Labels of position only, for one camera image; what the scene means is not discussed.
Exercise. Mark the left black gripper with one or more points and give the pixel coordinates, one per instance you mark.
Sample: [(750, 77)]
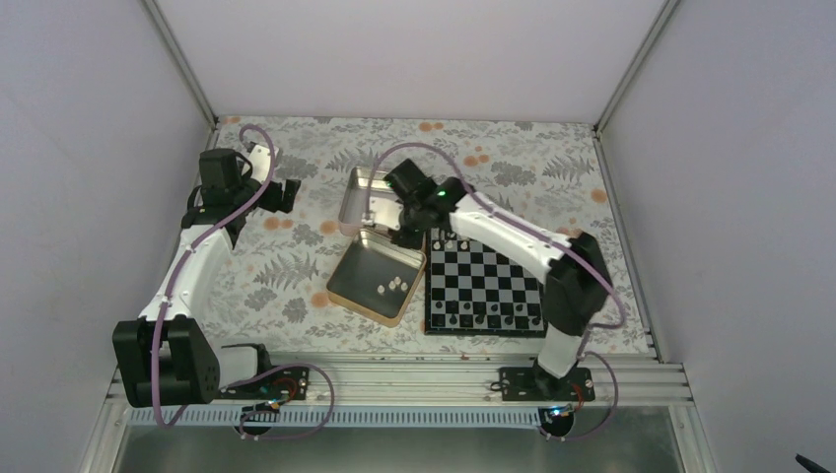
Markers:
[(273, 205)]

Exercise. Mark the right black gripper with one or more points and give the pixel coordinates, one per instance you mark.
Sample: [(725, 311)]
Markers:
[(413, 240)]

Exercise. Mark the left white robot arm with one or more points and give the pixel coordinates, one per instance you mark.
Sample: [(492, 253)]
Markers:
[(163, 354)]

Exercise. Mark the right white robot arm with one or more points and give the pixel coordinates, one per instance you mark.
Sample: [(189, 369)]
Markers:
[(571, 270)]

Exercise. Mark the gold tin box with pieces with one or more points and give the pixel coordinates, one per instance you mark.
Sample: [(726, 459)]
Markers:
[(371, 259)]

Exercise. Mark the black white chess board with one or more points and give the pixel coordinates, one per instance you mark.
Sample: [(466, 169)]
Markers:
[(480, 280)]

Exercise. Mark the floral patterned table mat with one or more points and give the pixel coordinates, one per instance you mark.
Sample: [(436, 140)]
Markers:
[(272, 290)]

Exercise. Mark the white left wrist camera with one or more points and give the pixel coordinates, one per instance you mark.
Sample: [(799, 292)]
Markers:
[(262, 163)]

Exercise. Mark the left aluminium corner post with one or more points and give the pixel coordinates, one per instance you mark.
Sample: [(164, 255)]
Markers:
[(175, 51)]

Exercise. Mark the aluminium corner post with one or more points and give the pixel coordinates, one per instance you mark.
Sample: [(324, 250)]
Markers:
[(175, 51), (652, 36)]

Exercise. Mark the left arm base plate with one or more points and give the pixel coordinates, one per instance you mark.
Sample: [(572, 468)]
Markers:
[(284, 385)]

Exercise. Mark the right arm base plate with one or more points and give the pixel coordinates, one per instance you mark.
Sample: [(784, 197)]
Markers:
[(533, 384)]

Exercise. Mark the aluminium front rail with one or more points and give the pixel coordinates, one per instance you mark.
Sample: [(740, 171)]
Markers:
[(457, 382)]

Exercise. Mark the right aluminium corner post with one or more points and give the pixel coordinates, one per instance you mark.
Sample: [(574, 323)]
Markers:
[(652, 36)]

